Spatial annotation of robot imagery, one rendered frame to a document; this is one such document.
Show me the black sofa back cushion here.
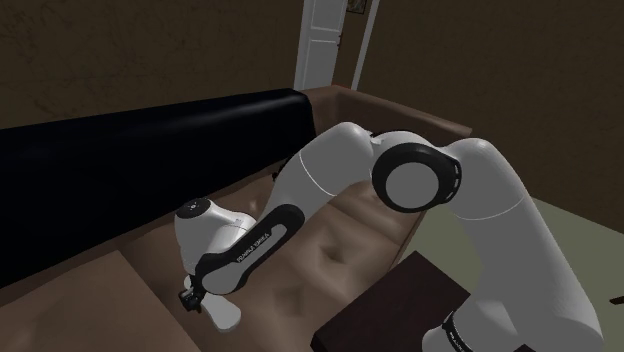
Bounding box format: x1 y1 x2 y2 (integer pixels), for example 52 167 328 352
0 87 318 290

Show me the brown sofa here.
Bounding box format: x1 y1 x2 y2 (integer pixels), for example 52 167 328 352
0 84 474 352

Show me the white door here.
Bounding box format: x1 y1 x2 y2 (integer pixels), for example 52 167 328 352
293 0 381 92

